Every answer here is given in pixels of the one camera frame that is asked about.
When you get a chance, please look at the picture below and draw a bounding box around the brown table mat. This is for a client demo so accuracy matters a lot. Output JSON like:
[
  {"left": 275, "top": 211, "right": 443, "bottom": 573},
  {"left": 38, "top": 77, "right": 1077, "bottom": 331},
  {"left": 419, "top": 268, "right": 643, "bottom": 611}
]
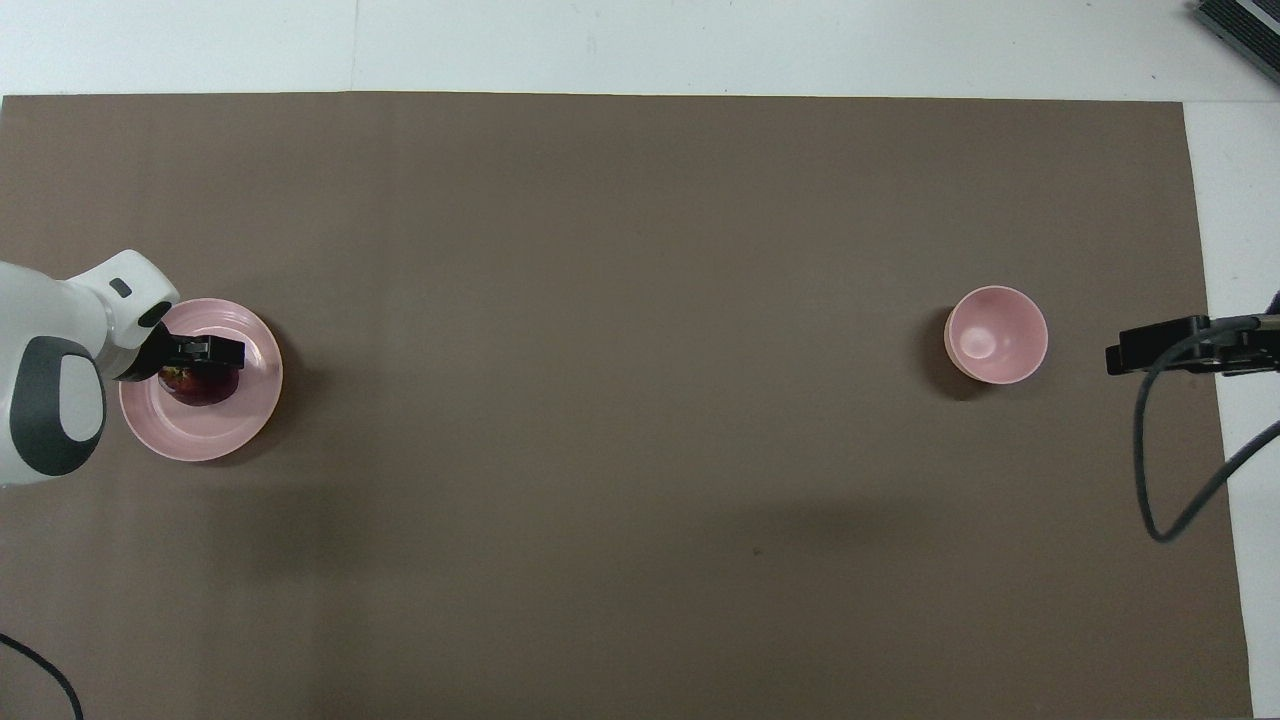
[{"left": 0, "top": 92, "right": 1254, "bottom": 720}]

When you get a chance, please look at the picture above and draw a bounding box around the pink bowl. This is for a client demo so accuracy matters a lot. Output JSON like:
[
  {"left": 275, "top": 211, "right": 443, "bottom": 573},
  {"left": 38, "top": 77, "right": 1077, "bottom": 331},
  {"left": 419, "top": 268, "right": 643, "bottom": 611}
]
[{"left": 944, "top": 285, "right": 1050, "bottom": 385}]

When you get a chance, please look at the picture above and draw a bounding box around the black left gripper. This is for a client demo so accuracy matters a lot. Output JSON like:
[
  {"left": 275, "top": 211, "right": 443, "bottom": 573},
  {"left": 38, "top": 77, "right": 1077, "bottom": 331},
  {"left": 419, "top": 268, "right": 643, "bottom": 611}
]
[{"left": 120, "top": 324, "right": 247, "bottom": 382}]

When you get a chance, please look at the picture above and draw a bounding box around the pink plate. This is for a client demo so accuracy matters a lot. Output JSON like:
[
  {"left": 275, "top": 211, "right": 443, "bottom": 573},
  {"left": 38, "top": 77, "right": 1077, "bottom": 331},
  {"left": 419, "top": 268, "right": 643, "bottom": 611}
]
[{"left": 118, "top": 298, "right": 284, "bottom": 463}]

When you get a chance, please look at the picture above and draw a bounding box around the red apple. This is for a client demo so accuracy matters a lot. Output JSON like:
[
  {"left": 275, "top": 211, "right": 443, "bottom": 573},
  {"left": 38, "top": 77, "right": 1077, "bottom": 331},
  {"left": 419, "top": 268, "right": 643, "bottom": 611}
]
[{"left": 158, "top": 362, "right": 240, "bottom": 407}]

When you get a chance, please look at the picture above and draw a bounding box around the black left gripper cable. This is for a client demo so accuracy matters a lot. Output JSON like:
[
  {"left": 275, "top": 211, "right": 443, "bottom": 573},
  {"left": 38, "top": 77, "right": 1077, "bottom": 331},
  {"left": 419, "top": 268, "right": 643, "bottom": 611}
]
[{"left": 0, "top": 632, "right": 85, "bottom": 720}]

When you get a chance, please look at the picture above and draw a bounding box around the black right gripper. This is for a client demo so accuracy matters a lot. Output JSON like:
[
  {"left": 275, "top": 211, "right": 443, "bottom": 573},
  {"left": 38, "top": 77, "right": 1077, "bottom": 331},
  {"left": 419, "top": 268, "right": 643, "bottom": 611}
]
[{"left": 1105, "top": 290, "right": 1280, "bottom": 378}]

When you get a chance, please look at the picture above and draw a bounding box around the grey ribbed device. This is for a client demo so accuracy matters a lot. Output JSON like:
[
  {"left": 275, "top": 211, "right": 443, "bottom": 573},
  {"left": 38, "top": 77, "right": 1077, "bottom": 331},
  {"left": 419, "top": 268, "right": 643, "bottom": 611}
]
[{"left": 1192, "top": 0, "right": 1280, "bottom": 86}]

